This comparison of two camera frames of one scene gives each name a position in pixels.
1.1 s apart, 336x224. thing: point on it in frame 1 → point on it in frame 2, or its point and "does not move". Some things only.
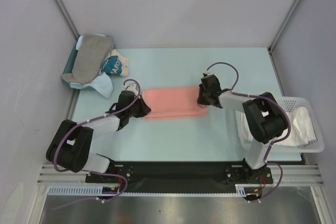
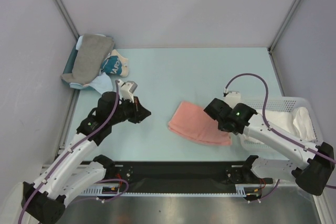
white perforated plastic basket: x=292 y=103 does not move
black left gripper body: x=130 y=111 does not move
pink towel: x=173 y=102 → x=192 y=121
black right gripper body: x=203 y=96 → x=212 y=109
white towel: x=301 y=132 does not move
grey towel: x=93 y=50 does not move
